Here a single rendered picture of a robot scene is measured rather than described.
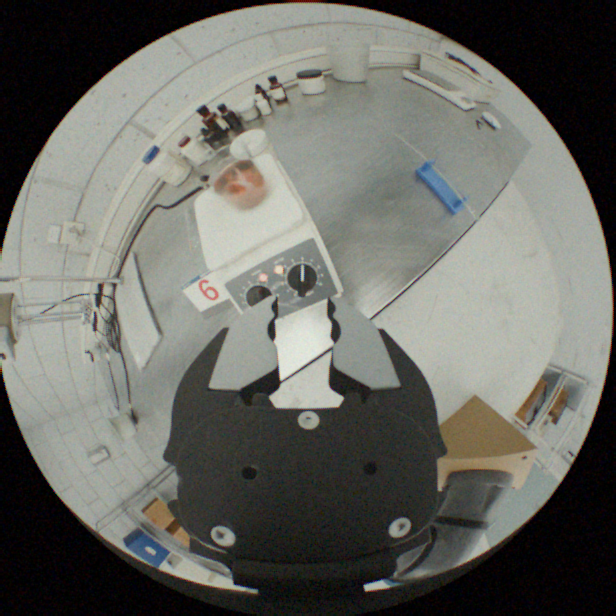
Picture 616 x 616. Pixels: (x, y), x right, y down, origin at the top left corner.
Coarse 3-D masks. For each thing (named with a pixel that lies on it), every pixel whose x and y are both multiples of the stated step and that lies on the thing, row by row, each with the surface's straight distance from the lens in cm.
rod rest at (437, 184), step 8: (432, 160) 35; (424, 168) 35; (424, 176) 35; (432, 176) 36; (432, 184) 34; (440, 184) 35; (440, 192) 34; (448, 192) 35; (448, 200) 34; (456, 200) 36; (448, 208) 34; (456, 208) 34
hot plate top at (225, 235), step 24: (264, 168) 23; (288, 192) 19; (216, 216) 23; (240, 216) 20; (264, 216) 19; (288, 216) 18; (216, 240) 21; (240, 240) 19; (264, 240) 18; (216, 264) 20
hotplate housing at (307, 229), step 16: (304, 208) 21; (304, 224) 19; (272, 240) 20; (288, 240) 19; (304, 240) 19; (320, 240) 19; (256, 256) 20; (224, 272) 22; (240, 272) 21; (224, 288) 22; (320, 304) 22
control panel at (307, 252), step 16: (272, 256) 19; (288, 256) 19; (304, 256) 19; (320, 256) 19; (256, 272) 20; (272, 272) 20; (288, 272) 20; (320, 272) 20; (240, 288) 21; (272, 288) 21; (288, 288) 20; (320, 288) 20; (336, 288) 21; (240, 304) 22; (288, 304) 21; (304, 304) 21
